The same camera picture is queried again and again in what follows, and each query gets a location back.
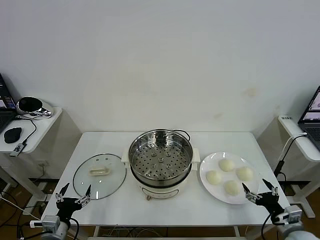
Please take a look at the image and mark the stainless steel steamer basket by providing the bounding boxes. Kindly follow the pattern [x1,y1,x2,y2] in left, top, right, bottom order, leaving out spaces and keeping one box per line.
[128,128,194,189]

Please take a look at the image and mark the round white plate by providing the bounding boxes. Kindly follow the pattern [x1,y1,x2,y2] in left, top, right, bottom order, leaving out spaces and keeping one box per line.
[199,151,260,205]

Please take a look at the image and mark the grey usb dongle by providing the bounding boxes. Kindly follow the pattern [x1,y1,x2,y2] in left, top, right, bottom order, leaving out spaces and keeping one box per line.
[9,143,26,158]

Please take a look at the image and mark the black laptop with pink screen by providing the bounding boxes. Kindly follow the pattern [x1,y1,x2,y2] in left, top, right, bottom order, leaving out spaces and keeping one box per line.
[297,85,320,153]

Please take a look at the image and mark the white laptop cable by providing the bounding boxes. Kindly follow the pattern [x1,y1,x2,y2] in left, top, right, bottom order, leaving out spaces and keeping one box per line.
[281,133,308,161]

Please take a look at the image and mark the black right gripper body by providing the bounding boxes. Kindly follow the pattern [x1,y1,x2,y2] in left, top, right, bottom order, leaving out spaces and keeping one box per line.
[254,192,285,218]

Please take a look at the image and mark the round glass pot lid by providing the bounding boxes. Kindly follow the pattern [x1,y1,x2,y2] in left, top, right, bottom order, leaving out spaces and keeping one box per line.
[72,152,127,201]

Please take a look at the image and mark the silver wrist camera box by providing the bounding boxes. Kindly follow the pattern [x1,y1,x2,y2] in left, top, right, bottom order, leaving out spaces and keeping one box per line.
[282,204,303,225]
[41,215,61,232]

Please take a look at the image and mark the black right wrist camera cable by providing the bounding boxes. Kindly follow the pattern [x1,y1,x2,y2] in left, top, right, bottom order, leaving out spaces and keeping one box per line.
[261,212,278,240]

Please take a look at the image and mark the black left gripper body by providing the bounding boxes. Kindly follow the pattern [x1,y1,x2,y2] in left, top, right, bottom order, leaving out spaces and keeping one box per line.
[56,197,83,219]

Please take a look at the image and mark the thin black dongle cable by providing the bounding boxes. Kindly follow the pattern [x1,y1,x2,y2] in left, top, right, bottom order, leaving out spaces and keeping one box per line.
[12,116,38,146]

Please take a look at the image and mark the black computer mouse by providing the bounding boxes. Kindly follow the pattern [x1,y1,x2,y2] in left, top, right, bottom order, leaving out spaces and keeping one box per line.
[3,126,23,144]

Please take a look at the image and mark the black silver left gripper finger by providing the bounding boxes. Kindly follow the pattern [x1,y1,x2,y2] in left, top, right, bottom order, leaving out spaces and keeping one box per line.
[74,184,92,208]
[55,182,70,202]

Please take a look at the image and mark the white side table with mouse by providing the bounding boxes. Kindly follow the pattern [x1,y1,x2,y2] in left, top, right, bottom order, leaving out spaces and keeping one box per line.
[0,106,63,208]

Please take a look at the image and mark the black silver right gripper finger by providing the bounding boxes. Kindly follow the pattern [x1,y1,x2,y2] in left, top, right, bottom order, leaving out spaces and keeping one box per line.
[261,178,279,198]
[241,182,263,204]

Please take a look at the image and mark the white side table with label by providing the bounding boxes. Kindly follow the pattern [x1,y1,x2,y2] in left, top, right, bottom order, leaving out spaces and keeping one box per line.
[276,115,320,218]

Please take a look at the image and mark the white steamed baozi bun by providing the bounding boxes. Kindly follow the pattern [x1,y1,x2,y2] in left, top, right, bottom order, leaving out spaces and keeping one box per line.
[223,179,242,196]
[218,158,236,173]
[235,166,254,182]
[205,170,223,186]

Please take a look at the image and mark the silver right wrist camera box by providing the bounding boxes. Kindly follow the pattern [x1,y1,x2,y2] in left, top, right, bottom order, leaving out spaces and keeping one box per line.
[282,204,303,225]

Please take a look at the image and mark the black cable with adapter block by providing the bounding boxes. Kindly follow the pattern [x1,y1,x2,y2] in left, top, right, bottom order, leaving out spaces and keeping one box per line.
[273,136,301,181]

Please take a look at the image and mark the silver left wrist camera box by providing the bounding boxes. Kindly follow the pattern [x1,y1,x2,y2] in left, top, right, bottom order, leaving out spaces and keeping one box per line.
[41,215,61,232]

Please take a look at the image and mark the chrome and black headset device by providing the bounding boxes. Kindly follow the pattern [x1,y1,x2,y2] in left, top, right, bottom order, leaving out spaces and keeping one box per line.
[15,96,55,118]

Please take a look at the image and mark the white electric cooker pot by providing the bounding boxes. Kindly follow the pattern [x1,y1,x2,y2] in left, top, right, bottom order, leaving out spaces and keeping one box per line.
[120,147,201,201]

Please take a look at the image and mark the black laptop with dark screen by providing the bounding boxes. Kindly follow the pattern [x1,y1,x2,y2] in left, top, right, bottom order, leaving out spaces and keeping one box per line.
[0,72,19,135]

